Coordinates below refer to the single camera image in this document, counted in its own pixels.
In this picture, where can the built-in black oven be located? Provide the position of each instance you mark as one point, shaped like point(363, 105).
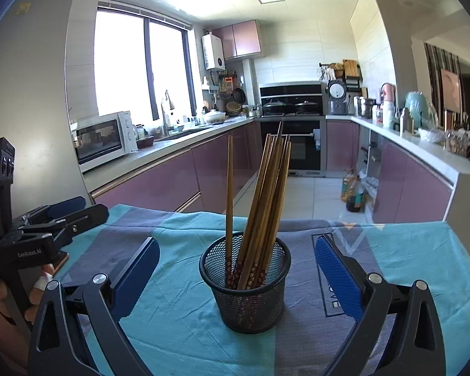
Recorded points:
point(301, 152)

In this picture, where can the kitchen faucet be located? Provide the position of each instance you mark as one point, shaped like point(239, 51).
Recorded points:
point(164, 121)

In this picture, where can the yellow cooking oil bottle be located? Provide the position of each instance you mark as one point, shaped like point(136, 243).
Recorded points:
point(347, 188)

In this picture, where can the wall utensil rack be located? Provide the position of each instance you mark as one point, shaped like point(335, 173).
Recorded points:
point(333, 72)

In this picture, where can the dark red bowl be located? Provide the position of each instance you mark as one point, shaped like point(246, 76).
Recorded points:
point(145, 143)

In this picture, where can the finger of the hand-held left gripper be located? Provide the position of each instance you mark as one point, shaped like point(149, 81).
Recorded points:
point(67, 205)
point(90, 214)

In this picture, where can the pink electric kettle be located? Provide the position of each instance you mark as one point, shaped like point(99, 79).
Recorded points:
point(388, 93)

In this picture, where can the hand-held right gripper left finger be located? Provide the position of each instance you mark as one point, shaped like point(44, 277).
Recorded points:
point(141, 268)

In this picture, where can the wooden cutting board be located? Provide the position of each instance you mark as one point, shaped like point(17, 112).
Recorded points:
point(351, 68)

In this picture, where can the purple base cabinet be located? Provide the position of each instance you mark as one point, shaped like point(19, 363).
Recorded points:
point(341, 145)

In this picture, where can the green countertop appliance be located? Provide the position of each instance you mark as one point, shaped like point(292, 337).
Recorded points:
point(417, 109)

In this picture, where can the black mesh cup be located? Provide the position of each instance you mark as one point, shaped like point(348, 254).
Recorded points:
point(250, 309)

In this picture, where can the steel thermos flask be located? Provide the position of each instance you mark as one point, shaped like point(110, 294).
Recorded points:
point(405, 121)

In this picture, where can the purple wall cabinet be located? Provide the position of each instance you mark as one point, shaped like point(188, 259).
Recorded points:
point(241, 39)

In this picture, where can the kitchen window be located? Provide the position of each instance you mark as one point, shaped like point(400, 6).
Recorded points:
point(117, 66)

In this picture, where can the white canister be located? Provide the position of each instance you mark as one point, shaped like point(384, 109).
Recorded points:
point(388, 115)

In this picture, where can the covered glass bowl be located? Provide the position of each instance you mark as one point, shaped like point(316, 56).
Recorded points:
point(431, 135)

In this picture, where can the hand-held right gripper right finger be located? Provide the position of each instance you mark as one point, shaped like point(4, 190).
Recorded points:
point(337, 276)

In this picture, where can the bundle of wooden chopsticks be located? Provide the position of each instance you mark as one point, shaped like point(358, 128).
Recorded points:
point(258, 211)

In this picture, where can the white water heater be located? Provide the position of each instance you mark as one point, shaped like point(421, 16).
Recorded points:
point(212, 51)

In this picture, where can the purple base cabinets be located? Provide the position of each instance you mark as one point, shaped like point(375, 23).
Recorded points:
point(411, 188)
point(203, 168)

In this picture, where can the black lidded cooking pot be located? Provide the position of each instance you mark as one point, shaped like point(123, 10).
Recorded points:
point(276, 107)
point(307, 107)

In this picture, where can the clear plastic food container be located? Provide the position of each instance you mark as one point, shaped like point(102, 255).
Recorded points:
point(456, 143)

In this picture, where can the person's left hand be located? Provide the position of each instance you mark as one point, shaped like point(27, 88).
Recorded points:
point(43, 293)

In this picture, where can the dark tumbler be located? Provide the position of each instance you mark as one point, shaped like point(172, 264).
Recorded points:
point(448, 121)

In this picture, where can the grey refrigerator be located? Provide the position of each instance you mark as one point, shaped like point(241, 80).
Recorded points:
point(27, 105)

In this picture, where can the pink wall picture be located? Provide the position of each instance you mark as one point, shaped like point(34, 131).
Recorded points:
point(451, 90)

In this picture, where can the black range hood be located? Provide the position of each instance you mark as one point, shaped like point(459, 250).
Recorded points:
point(291, 91)

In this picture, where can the teal and grey tablecloth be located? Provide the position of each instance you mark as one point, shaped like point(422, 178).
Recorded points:
point(180, 321)

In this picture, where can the white microwave oven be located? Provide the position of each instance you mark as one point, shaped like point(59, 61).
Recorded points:
point(102, 141)

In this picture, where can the white casserole pot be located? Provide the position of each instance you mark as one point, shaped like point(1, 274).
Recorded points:
point(214, 117)

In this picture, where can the hanging black frying pan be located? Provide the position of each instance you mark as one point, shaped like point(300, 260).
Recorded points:
point(239, 96)

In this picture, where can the stainless steel pot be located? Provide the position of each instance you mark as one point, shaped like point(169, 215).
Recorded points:
point(365, 107)

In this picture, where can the grey rice cooker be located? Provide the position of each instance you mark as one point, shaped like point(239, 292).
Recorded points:
point(337, 100)

